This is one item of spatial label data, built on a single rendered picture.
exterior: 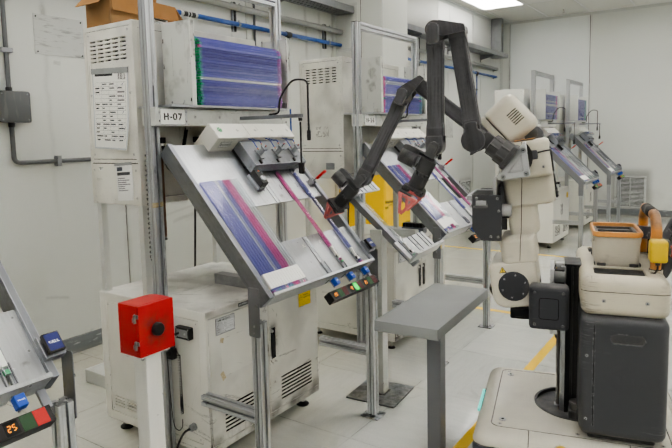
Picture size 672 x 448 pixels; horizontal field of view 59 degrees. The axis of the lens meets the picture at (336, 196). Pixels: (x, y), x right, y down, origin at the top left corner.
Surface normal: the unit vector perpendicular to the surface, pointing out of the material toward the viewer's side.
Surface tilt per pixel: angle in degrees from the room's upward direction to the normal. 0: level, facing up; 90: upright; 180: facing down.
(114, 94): 89
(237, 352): 90
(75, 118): 90
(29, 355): 47
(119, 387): 90
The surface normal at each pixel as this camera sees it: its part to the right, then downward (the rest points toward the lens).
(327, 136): -0.56, 0.10
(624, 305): -0.35, 0.11
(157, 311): 0.83, 0.04
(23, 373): 0.59, -0.66
